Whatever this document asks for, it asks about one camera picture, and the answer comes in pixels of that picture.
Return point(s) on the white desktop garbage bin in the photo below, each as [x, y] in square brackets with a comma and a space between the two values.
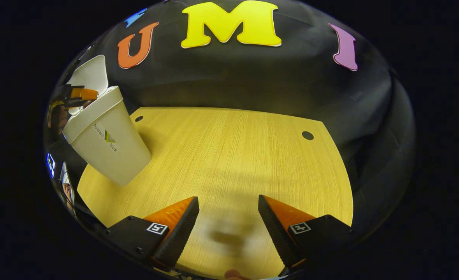
[112, 151]

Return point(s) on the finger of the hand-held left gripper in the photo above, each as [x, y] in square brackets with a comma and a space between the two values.
[77, 104]
[84, 93]

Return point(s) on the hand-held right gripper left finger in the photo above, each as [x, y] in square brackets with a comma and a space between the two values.
[178, 233]

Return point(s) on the black backdrop cloth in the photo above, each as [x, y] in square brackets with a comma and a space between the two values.
[252, 77]

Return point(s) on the computer monitor screen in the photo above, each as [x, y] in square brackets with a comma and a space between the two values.
[50, 165]

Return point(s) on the wooden desktop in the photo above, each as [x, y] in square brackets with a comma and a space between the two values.
[233, 155]

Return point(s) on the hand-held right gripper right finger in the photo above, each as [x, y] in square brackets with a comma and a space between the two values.
[278, 233]

